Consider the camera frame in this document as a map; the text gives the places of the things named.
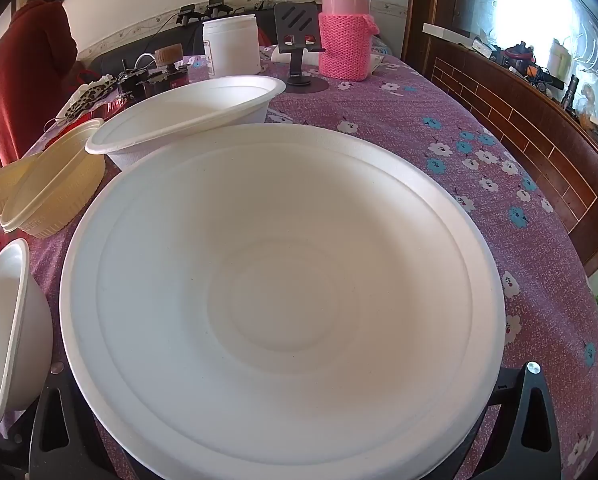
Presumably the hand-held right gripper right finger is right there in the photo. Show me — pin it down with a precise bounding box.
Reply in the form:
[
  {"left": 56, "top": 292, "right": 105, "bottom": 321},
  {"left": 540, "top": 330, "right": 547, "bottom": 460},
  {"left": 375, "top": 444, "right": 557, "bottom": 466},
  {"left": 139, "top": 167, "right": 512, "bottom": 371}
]
[{"left": 458, "top": 360, "right": 563, "bottom": 480}]

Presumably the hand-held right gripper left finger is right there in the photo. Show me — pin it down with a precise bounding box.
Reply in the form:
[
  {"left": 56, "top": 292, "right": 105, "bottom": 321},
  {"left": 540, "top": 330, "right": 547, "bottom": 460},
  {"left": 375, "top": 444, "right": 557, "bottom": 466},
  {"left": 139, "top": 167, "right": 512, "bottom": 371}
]
[{"left": 29, "top": 372, "right": 126, "bottom": 480}]

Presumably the large white foam plate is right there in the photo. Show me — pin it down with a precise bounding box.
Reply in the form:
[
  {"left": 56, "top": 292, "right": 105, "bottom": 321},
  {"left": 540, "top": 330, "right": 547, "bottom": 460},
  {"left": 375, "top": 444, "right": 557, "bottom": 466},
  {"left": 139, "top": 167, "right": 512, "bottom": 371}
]
[{"left": 59, "top": 124, "right": 508, "bottom": 467}]

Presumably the white foam bowl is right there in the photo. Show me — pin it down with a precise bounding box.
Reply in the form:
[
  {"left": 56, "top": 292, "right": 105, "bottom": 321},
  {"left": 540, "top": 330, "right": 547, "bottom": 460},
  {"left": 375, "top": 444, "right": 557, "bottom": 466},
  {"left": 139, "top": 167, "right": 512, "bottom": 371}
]
[
  {"left": 0, "top": 237, "right": 55, "bottom": 427},
  {"left": 85, "top": 75, "right": 286, "bottom": 171}
]

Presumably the purple floral tablecloth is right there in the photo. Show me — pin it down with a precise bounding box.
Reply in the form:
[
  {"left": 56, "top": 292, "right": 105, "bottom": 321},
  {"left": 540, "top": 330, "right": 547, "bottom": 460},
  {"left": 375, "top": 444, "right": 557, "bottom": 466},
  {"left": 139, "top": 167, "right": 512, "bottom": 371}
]
[{"left": 0, "top": 45, "right": 598, "bottom": 480}]

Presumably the wooden cabinet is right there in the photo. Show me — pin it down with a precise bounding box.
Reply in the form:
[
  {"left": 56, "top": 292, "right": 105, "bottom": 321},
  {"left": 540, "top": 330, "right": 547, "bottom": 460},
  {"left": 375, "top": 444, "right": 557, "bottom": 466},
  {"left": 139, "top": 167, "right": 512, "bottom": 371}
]
[{"left": 401, "top": 22, "right": 598, "bottom": 287}]

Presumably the leopard print cloth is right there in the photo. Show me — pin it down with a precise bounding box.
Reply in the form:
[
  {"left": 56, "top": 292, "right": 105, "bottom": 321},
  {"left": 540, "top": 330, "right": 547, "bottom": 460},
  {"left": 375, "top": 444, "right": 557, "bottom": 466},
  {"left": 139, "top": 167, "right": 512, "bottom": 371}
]
[{"left": 54, "top": 77, "right": 118, "bottom": 124}]

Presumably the white jug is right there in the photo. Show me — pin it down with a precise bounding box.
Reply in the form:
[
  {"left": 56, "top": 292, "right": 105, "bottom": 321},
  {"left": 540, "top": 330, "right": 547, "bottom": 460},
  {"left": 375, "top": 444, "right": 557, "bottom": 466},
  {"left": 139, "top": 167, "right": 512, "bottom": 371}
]
[{"left": 546, "top": 38, "right": 573, "bottom": 79}]

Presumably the dark bottle with wooden cap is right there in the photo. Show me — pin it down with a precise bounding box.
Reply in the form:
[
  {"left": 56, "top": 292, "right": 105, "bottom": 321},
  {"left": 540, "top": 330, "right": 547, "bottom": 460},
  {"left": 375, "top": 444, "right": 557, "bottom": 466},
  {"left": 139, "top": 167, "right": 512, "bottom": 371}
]
[{"left": 146, "top": 45, "right": 190, "bottom": 89}]

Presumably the black sofa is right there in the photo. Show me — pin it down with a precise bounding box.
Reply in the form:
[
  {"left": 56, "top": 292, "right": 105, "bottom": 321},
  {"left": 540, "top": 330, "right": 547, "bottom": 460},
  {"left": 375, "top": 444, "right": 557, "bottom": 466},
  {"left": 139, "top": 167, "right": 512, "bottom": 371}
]
[{"left": 86, "top": 7, "right": 394, "bottom": 77}]

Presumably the flat white box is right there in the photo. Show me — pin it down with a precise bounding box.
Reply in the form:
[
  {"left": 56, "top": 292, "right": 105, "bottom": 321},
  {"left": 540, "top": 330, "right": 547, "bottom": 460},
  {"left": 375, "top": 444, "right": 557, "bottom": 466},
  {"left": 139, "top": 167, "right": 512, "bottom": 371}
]
[{"left": 422, "top": 22, "right": 486, "bottom": 44}]

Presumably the white plastic jar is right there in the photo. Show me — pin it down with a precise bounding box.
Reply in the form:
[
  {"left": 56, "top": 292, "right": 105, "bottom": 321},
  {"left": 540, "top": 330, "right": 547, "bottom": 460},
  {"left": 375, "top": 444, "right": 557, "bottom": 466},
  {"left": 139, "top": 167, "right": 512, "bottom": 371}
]
[{"left": 202, "top": 14, "right": 262, "bottom": 79}]

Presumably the pink thermos with knitted sleeve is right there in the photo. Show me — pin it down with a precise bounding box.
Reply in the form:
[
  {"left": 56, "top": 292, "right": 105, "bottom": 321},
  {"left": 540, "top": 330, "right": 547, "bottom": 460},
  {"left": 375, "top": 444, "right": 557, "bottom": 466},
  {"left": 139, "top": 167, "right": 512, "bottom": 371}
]
[{"left": 318, "top": 0, "right": 380, "bottom": 83}]

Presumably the black phone stand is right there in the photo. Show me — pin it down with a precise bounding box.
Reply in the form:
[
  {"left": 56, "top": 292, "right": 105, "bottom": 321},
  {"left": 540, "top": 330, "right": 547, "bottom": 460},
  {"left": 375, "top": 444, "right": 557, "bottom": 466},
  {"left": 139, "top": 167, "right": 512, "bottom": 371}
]
[{"left": 272, "top": 2, "right": 330, "bottom": 95}]

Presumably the wooden door frame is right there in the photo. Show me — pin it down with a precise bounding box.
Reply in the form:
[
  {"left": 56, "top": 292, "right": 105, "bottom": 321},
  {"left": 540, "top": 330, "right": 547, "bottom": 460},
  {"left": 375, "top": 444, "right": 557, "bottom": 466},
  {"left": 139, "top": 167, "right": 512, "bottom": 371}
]
[{"left": 402, "top": 0, "right": 446, "bottom": 62}]

